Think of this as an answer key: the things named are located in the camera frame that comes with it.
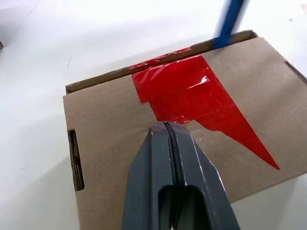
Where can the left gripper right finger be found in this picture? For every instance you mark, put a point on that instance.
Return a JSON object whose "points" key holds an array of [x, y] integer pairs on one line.
{"points": [[201, 191]]}

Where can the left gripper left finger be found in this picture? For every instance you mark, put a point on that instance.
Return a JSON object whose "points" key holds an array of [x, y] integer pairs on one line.
{"points": [[148, 182]]}

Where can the brown cardboard box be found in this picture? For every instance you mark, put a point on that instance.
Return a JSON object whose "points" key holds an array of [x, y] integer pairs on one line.
{"points": [[108, 119]]}

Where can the blue pen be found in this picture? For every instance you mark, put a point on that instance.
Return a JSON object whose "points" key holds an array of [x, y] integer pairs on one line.
{"points": [[227, 24]]}

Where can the red tape seal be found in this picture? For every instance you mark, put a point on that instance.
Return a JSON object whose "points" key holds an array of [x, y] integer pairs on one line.
{"points": [[187, 95]]}

